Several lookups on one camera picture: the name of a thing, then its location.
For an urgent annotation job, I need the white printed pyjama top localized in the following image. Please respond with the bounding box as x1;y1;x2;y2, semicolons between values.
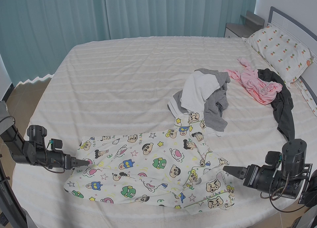
64;112;236;216

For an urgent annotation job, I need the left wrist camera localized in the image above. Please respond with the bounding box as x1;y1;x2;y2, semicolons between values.
48;138;63;152

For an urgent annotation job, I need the grey bedside table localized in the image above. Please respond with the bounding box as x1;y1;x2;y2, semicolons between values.
224;10;265;38

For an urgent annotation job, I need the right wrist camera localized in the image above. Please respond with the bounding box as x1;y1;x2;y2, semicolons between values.
265;151;283;170

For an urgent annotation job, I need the blue-green curtain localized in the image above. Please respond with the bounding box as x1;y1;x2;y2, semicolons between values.
0;0;258;86

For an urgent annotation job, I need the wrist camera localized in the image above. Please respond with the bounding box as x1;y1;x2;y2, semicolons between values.
265;151;283;170
48;138;63;152

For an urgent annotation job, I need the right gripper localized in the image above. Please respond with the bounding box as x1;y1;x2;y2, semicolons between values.
222;164;273;193

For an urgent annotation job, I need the black garment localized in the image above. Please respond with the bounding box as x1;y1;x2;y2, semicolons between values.
256;68;296;142

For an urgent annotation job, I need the bed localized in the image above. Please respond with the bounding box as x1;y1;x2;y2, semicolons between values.
10;5;317;228

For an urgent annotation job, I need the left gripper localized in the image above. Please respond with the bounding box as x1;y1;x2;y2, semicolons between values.
48;151;78;171

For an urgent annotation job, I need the black cable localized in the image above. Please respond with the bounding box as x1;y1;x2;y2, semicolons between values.
269;187;306;214
46;166;67;174

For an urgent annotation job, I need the grey and white garment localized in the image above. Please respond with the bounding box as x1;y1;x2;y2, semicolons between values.
167;68;231;137

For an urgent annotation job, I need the pink garment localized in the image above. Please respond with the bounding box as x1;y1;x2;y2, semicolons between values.
222;57;283;105

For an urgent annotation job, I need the white printed pillow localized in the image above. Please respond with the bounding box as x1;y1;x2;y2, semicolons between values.
241;22;315;89

